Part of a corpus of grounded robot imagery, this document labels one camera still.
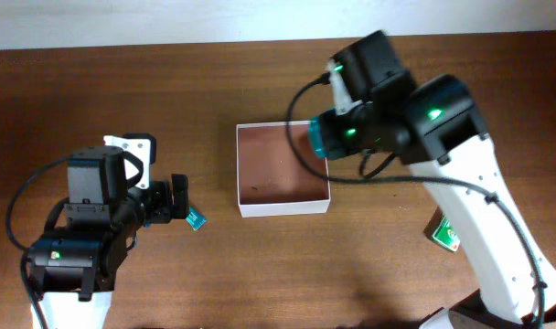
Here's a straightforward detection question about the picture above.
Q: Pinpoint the Colgate toothpaste tube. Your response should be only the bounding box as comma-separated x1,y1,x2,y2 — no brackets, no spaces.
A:
186,207,207,231

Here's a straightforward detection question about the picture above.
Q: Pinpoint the blue Listerine mouthwash bottle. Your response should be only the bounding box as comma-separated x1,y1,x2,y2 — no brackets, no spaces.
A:
308,116,326,159

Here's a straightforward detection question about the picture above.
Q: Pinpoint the green soap packet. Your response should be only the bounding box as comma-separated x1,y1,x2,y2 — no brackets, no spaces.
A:
423,207,460,253

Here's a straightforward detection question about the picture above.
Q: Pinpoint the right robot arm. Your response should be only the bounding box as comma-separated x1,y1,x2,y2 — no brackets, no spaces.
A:
309,31,556,328

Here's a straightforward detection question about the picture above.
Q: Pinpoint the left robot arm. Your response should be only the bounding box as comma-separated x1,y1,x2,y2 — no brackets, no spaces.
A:
21,146,189,328

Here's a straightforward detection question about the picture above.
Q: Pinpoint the white cardboard box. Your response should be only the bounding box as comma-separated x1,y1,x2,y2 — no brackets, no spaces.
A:
235,122,331,218

